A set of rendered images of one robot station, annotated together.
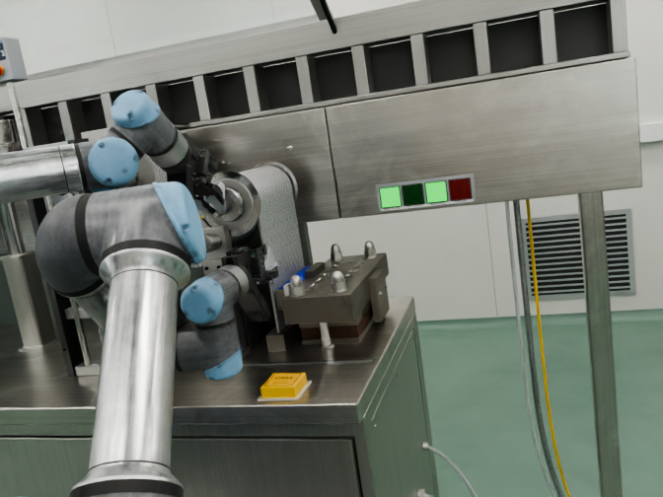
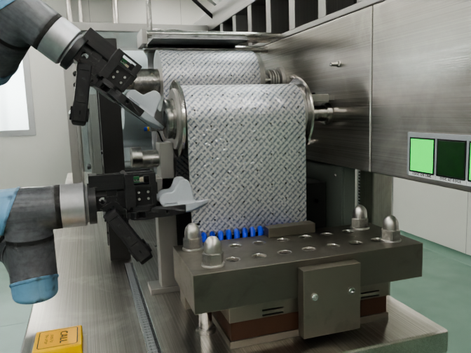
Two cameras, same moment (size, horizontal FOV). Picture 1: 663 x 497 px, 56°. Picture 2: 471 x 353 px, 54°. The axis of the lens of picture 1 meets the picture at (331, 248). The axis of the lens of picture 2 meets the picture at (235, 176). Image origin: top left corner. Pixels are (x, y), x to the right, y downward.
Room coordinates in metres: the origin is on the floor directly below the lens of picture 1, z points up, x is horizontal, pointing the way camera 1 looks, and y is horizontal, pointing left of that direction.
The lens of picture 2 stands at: (0.99, -0.58, 1.26)
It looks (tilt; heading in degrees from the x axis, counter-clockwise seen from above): 8 degrees down; 54
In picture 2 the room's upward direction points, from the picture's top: 2 degrees counter-clockwise
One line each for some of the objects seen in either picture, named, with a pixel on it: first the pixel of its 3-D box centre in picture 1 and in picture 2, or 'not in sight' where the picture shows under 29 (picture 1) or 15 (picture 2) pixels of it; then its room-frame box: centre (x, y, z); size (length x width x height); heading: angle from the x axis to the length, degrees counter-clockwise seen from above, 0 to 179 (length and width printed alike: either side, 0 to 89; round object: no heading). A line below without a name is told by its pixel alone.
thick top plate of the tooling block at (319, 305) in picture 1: (340, 284); (296, 260); (1.52, -0.01, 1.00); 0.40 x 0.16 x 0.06; 162
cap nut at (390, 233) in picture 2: (369, 248); (390, 227); (1.66, -0.10, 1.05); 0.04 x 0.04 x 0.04
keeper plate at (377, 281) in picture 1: (380, 294); (330, 298); (1.51, -0.10, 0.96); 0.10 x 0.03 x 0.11; 162
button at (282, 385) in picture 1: (284, 385); (59, 344); (1.15, 0.13, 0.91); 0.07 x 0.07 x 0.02; 72
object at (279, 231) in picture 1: (283, 248); (250, 188); (1.52, 0.12, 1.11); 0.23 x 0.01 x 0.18; 162
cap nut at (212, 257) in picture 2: (337, 280); (212, 250); (1.36, 0.00, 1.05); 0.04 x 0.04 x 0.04
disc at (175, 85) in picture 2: (230, 203); (176, 118); (1.42, 0.21, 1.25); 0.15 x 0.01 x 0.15; 72
